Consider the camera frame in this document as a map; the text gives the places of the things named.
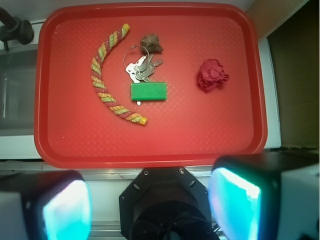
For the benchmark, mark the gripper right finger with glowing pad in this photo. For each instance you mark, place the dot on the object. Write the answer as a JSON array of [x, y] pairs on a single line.
[[271, 195]]

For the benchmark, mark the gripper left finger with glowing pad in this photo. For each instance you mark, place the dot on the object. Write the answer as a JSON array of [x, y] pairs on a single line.
[[53, 205]]

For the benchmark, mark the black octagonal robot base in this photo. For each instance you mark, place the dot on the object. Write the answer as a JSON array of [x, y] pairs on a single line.
[[166, 203]]

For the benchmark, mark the crumpled red paper ball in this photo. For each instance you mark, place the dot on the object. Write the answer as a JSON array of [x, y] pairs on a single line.
[[211, 74]]

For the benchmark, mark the red plastic tray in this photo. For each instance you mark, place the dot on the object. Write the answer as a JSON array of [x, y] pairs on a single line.
[[84, 116]]

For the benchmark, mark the grey sink basin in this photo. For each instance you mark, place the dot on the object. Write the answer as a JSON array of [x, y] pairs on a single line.
[[17, 91]]

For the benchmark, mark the green rectangular block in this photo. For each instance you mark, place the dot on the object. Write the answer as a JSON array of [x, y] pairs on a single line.
[[149, 91]]

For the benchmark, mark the grey faucet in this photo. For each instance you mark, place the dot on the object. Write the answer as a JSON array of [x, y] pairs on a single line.
[[14, 28]]

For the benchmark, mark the brown rock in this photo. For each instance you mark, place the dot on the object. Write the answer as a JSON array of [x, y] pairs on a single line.
[[151, 44]]

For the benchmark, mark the silver keys on ring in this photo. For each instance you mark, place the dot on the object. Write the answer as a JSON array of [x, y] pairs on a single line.
[[143, 68]]

